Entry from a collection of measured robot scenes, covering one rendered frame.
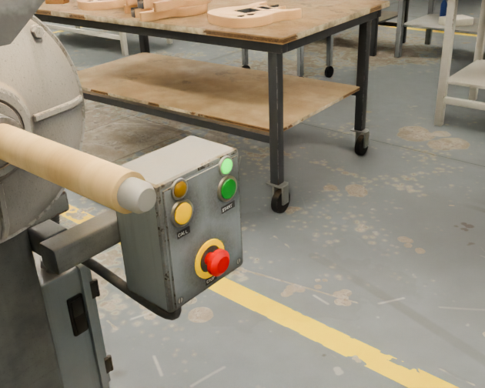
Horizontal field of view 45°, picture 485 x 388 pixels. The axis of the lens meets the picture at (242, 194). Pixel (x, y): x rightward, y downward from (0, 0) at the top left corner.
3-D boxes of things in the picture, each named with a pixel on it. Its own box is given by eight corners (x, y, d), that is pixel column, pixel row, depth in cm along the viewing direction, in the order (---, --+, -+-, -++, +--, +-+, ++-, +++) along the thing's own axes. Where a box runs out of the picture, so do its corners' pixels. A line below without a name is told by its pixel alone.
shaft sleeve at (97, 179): (11, 161, 55) (-20, 153, 52) (22, 128, 55) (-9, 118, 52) (138, 216, 44) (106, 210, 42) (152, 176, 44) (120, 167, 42)
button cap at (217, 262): (195, 273, 85) (193, 250, 84) (214, 261, 88) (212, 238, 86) (214, 282, 83) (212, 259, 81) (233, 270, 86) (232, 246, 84)
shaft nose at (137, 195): (136, 211, 44) (112, 205, 42) (146, 180, 44) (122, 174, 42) (154, 219, 43) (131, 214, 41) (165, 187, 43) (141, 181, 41)
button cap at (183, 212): (169, 225, 78) (167, 205, 77) (185, 216, 80) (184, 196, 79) (177, 228, 77) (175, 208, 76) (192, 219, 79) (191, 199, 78)
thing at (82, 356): (21, 380, 109) (-59, 93, 84) (68, 349, 116) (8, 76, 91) (68, 421, 100) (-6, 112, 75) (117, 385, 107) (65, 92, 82)
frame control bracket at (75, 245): (43, 266, 80) (37, 242, 79) (148, 212, 93) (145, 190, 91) (59, 276, 78) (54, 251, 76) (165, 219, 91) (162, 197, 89)
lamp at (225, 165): (218, 178, 82) (217, 159, 81) (232, 172, 84) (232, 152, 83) (222, 180, 82) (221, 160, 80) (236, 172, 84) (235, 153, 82)
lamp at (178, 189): (171, 203, 76) (168, 182, 75) (188, 195, 78) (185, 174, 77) (175, 205, 76) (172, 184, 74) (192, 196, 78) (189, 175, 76)
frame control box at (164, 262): (49, 303, 96) (15, 157, 84) (148, 247, 110) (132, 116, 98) (150, 370, 81) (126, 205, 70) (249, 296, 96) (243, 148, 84)
